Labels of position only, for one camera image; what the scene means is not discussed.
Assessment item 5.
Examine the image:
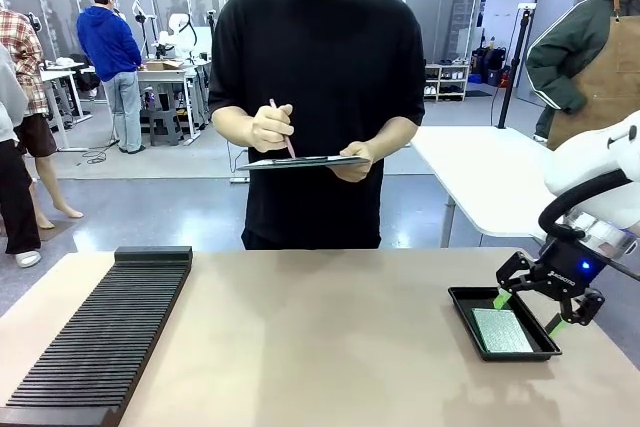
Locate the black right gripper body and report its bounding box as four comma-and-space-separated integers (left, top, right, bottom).
531, 238, 604, 299

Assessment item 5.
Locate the green PCB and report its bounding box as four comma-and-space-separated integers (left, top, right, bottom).
470, 307, 535, 353

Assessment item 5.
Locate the grey clipboard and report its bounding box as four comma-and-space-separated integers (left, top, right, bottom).
235, 155, 373, 172

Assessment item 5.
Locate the person's left forearm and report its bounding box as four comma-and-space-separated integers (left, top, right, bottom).
366, 114, 421, 156

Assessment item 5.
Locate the person's right forearm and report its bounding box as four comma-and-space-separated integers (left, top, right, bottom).
211, 105, 261, 146

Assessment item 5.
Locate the black slotted PCB rack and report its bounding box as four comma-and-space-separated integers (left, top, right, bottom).
0, 245, 195, 427

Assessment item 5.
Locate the person's left hand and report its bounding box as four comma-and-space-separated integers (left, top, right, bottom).
331, 140, 377, 184

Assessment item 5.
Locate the person's right hand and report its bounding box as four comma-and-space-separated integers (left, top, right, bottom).
246, 103, 296, 155

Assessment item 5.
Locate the black plastic tray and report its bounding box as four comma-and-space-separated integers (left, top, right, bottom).
446, 285, 564, 363

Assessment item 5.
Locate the white table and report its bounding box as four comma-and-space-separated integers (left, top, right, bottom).
407, 125, 576, 249

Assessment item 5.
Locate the wooden shoe rack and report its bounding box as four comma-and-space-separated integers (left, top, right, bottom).
423, 63, 472, 103

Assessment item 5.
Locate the person in brown apron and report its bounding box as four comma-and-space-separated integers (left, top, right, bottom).
525, 0, 640, 152

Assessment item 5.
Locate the person in black t-shirt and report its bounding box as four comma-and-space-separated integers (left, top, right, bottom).
207, 0, 426, 251

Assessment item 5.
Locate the grey step stool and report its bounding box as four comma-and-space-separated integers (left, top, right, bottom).
147, 107, 183, 148

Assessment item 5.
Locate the grey background workbench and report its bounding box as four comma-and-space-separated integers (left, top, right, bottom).
135, 58, 214, 146

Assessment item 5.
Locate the open cardboard box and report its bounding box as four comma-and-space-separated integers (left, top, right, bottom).
142, 59, 186, 72

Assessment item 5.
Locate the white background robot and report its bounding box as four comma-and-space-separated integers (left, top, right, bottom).
156, 13, 199, 61

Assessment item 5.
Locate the person in blue hoodie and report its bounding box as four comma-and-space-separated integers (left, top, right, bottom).
75, 0, 148, 155

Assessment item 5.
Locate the white background desk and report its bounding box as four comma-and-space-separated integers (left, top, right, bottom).
38, 61, 94, 154

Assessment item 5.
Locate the person in grey sweater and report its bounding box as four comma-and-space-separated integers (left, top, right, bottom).
0, 43, 42, 269

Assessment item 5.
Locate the person in plaid shirt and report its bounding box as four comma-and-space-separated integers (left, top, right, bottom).
0, 5, 85, 230

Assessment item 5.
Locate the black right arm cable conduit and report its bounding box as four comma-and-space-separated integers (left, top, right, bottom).
537, 168, 632, 244

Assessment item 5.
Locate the black tripod pole with camera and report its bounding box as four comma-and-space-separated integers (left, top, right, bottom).
496, 3, 537, 129

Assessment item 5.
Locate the black floor cable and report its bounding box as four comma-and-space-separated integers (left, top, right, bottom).
74, 140, 122, 165

